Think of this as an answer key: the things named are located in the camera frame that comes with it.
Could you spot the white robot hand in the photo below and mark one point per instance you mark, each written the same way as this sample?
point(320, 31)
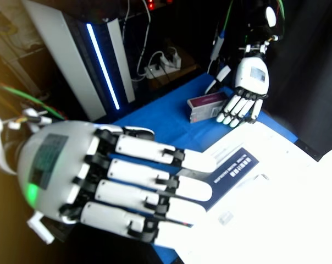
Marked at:
point(53, 165)
point(251, 79)

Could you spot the maroon card box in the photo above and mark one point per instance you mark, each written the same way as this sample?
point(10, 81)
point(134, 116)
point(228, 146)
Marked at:
point(207, 105)

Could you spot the navy calculator box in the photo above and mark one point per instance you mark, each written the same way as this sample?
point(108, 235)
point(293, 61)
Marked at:
point(237, 170)

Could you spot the black backdrop cloth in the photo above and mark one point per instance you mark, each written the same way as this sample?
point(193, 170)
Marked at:
point(314, 82)

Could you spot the white power strip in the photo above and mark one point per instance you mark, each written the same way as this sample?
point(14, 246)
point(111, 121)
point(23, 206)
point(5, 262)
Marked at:
point(166, 64)

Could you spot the blue table cloth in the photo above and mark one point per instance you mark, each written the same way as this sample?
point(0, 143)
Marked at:
point(166, 121)

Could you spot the white computer tower blue light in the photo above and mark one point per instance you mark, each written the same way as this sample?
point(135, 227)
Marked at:
point(72, 68)

